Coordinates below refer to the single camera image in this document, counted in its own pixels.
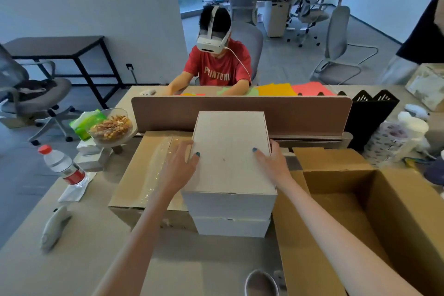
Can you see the person's left hand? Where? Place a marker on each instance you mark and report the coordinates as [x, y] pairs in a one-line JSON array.
[[178, 171]]

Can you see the person's right hand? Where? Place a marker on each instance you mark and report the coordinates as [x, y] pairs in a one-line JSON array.
[[275, 169]]

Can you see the person's left thumb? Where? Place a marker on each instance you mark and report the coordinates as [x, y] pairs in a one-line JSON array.
[[195, 162]]

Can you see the person's right thumb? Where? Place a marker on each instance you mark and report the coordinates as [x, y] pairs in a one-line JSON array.
[[261, 157]]

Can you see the large white cardboard box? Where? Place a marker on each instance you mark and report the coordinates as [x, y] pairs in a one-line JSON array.
[[227, 153]]

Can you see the person's left forearm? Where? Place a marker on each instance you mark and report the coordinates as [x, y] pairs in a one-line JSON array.
[[138, 243]]

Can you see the person's right forearm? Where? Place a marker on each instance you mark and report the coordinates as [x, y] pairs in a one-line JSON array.
[[340, 247]]

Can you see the brown desk divider panel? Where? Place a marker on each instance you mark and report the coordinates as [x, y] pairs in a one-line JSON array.
[[284, 115]]

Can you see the taped brown cardboard box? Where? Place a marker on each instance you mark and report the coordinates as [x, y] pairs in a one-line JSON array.
[[145, 174]]

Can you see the green paper sheet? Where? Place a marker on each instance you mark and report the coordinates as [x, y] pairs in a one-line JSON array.
[[251, 91]]

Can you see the yellow paper sheet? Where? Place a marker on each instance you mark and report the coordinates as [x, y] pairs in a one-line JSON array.
[[275, 89]]

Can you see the flat white cardboard box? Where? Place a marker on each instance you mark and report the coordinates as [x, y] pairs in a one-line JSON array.
[[230, 227]]

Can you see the pink paper sheet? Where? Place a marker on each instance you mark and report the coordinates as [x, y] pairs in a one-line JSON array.
[[312, 89]]

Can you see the glass bowl of nuts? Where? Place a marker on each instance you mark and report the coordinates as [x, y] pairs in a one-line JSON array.
[[111, 129]]

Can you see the small white boxes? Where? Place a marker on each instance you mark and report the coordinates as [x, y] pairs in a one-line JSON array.
[[91, 157]]

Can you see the green snack packet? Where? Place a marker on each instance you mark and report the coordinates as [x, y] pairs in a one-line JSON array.
[[85, 122]]

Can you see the black file holder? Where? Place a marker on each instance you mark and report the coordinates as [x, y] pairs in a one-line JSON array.
[[371, 115]]

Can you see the white headset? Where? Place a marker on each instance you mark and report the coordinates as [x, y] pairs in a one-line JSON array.
[[211, 42]]

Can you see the patterned paper towel roll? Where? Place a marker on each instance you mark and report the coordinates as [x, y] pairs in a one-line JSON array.
[[383, 141]]

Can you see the water bottle red cap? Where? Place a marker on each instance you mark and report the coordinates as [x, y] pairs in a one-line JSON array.
[[64, 165]]

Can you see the grey cantilever chair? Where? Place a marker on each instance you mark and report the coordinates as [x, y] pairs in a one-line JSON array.
[[338, 49]]

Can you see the open brown cardboard box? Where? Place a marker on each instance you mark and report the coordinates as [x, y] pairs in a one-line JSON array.
[[381, 223]]

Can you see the white drawer cabinet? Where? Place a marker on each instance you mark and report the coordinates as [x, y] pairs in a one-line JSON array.
[[275, 18]]

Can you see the white plastic bottle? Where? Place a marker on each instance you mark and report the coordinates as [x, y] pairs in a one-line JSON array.
[[412, 134]]

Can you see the grey mesh office chair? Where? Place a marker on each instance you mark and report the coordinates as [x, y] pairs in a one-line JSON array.
[[308, 8]]

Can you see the black side table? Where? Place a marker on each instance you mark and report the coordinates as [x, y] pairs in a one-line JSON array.
[[59, 49]]

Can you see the grey office chair black cushion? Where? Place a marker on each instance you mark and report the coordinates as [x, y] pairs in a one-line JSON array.
[[31, 94]]

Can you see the printed cardboard box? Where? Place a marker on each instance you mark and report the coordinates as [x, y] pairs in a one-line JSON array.
[[428, 86]]

